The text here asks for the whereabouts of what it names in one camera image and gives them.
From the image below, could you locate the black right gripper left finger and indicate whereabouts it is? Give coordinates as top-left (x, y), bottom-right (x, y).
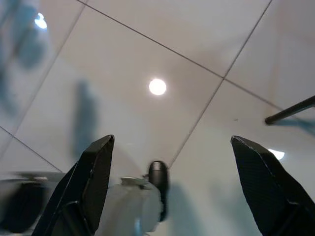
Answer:
top-left (31, 134), bottom-right (115, 236)

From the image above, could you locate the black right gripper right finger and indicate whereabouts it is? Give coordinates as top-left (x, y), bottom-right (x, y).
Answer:
top-left (230, 134), bottom-right (315, 236)

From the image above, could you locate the white robot right leg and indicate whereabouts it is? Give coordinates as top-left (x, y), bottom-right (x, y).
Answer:
top-left (97, 177), bottom-right (163, 236)

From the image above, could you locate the black and white robot left leg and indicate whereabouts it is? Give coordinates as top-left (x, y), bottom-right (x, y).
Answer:
top-left (0, 172), bottom-right (68, 234)

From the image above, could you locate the black robot right foot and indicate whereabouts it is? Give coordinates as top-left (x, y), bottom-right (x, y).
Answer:
top-left (147, 160), bottom-right (171, 222)

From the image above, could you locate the black metal clothes rack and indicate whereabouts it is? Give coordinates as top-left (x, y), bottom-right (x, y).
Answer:
top-left (264, 95), bottom-right (315, 125)

